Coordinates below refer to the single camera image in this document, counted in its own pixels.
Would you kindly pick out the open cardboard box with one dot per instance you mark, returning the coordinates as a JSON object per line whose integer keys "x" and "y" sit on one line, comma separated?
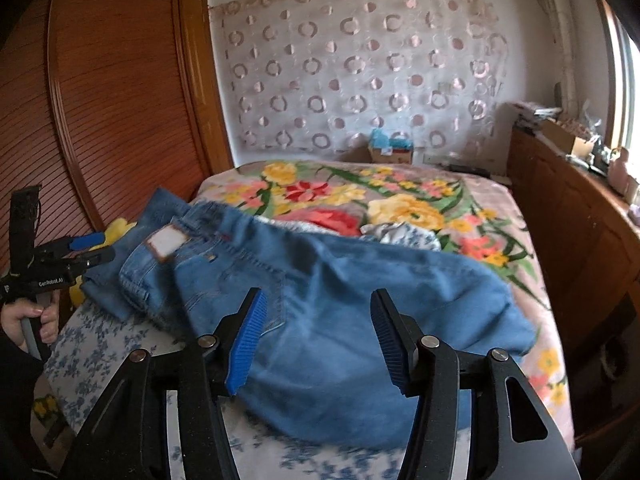
{"x": 565, "y": 137}

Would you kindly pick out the wooden wardrobe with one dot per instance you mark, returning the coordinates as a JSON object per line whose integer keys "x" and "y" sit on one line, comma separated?
{"x": 110, "y": 100}

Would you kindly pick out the beige window curtain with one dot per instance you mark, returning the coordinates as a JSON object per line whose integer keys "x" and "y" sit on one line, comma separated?
{"x": 555, "y": 20}

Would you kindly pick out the light blue jeans pants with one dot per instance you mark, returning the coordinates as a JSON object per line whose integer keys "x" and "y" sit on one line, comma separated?
{"x": 320, "y": 285}

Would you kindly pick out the wooden cabinet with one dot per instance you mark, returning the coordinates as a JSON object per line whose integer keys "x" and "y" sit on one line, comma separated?
{"x": 575, "y": 230}

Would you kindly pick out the yellow plush toy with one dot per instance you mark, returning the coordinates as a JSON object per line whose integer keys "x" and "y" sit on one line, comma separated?
{"x": 120, "y": 230}

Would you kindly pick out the window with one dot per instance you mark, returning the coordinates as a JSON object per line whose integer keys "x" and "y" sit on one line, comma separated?
{"x": 627, "y": 85}

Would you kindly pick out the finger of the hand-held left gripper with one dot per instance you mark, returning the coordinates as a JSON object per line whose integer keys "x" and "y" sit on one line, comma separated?
{"x": 97, "y": 259}
{"x": 87, "y": 242}

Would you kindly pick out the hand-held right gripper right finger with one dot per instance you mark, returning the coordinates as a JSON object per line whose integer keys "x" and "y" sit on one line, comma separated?
{"x": 391, "y": 347}

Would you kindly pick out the circle patterned wall curtain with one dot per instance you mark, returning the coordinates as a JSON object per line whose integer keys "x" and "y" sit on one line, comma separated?
{"x": 350, "y": 60}

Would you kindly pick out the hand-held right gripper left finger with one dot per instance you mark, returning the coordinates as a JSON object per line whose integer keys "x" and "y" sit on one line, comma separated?
{"x": 246, "y": 345}

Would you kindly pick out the pink bottle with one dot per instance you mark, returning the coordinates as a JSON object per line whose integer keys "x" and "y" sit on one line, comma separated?
{"x": 621, "y": 172}

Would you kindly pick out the person's left forearm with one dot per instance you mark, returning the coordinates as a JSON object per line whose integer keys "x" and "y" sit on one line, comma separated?
{"x": 15, "y": 390}

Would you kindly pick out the person's left hand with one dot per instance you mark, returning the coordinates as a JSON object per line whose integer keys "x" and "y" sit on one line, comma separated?
{"x": 20, "y": 317}

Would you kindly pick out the floral blanket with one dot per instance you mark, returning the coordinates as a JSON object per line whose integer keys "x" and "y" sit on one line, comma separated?
{"x": 400, "y": 195}

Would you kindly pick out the stack of papers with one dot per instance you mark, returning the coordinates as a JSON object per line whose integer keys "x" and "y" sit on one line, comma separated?
{"x": 532, "y": 112}

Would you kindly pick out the teal item on box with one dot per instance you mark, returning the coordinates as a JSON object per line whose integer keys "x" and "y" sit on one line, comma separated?
{"x": 390, "y": 147}

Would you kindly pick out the black flat object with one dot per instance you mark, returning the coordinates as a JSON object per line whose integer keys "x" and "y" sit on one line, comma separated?
{"x": 462, "y": 167}

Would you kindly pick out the blue white patterned cloth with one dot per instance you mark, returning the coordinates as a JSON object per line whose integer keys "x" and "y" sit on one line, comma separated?
{"x": 400, "y": 235}

